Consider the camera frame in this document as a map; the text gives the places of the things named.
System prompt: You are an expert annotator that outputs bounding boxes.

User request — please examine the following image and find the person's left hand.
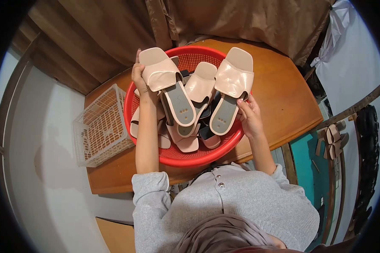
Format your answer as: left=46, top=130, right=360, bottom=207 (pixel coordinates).
left=131, top=48, right=161, bottom=104

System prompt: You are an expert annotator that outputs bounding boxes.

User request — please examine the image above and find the person's right hand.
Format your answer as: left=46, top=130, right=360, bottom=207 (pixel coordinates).
left=236, top=94, right=265, bottom=139

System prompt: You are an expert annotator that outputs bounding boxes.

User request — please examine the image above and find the person's right thumb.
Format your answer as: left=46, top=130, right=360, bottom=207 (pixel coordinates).
left=236, top=98, right=251, bottom=112

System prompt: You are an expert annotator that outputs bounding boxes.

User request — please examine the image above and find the beige open-toe slide sandal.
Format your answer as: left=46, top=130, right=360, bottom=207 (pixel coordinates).
left=138, top=47, right=197, bottom=127
left=209, top=47, right=255, bottom=136

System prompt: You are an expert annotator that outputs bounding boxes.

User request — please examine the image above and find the brown curtain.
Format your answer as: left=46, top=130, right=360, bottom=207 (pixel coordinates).
left=11, top=0, right=337, bottom=96

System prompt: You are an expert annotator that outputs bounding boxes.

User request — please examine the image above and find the wooden table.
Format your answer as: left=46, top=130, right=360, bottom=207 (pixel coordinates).
left=84, top=38, right=324, bottom=195

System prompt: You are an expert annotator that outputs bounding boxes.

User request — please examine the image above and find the pile of beige sandals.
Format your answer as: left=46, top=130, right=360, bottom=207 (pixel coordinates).
left=129, top=56, right=222, bottom=153

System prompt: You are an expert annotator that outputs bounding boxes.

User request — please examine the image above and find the white plastic lattice basket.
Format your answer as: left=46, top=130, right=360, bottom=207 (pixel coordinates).
left=72, top=83, right=136, bottom=168

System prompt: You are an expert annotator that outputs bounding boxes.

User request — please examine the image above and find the round red plastic basket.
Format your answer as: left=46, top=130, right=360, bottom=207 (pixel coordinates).
left=123, top=46, right=246, bottom=168

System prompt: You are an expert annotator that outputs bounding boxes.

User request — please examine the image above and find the bunch of tan shoe parts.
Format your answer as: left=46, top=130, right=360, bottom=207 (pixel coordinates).
left=315, top=120, right=350, bottom=160

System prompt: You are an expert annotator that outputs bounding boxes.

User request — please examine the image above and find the teal wooden cabinet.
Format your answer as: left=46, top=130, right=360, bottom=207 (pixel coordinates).
left=290, top=131, right=334, bottom=245

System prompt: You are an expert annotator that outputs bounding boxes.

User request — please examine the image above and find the wooden pole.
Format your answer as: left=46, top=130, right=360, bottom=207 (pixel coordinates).
left=313, top=80, right=380, bottom=132

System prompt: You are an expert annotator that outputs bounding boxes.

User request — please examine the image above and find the person's body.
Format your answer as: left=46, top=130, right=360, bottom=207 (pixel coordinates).
left=131, top=162, right=320, bottom=253

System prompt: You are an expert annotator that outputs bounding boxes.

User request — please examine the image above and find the white cloth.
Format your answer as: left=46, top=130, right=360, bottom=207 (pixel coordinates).
left=310, top=0, right=353, bottom=69

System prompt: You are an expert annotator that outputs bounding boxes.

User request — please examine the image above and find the black ridged tyre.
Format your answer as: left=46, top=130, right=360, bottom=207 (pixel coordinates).
left=345, top=104, right=380, bottom=241

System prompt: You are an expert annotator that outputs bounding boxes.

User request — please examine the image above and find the light wooden board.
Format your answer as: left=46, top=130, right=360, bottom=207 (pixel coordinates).
left=95, top=217, right=137, bottom=253

